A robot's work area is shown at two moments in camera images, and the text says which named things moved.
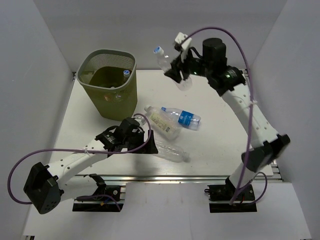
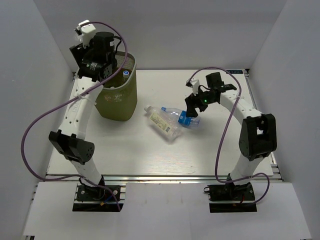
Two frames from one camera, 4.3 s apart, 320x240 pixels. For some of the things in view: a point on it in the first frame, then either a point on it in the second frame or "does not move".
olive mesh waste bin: (110, 78) does not move
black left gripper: (150, 148) → (79, 52)
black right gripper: (178, 65) → (192, 101)
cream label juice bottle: (163, 122) does not move
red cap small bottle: (115, 97) does not move
